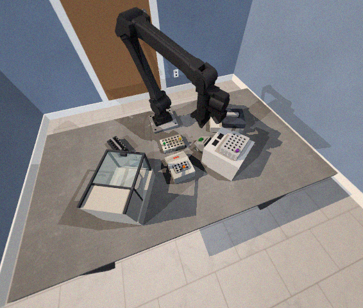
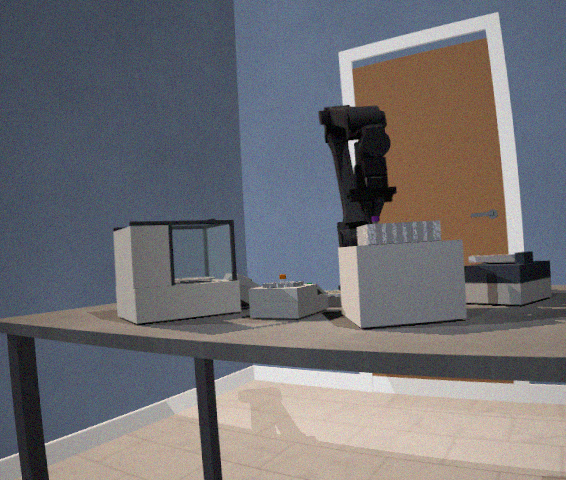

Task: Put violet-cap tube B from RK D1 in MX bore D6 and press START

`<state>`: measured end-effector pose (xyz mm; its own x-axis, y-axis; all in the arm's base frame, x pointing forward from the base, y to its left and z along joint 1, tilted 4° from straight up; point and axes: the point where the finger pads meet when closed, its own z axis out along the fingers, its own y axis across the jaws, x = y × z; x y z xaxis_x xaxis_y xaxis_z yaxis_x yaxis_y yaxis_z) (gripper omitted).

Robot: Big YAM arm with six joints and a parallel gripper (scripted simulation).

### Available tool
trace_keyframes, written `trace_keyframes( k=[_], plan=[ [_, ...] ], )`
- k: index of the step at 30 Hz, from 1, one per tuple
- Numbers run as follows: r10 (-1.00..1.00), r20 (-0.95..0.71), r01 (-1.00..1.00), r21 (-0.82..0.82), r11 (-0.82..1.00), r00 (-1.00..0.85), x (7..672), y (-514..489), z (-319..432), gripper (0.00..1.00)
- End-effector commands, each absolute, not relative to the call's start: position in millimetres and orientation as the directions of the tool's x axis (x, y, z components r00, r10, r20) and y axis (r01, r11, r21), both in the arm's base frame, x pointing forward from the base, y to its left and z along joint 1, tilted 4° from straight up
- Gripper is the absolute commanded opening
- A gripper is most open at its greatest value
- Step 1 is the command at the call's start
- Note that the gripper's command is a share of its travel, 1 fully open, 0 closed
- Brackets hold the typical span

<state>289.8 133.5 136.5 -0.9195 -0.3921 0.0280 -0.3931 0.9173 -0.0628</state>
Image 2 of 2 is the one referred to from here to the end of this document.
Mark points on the beige tube rack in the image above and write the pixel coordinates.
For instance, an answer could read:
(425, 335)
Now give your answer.
(334, 298)

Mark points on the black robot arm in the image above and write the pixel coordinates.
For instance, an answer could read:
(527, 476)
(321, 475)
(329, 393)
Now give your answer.
(374, 142)

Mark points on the beige box with holes on top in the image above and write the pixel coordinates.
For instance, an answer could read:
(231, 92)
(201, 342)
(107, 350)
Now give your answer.
(286, 300)

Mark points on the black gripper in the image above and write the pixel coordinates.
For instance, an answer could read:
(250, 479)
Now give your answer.
(374, 207)

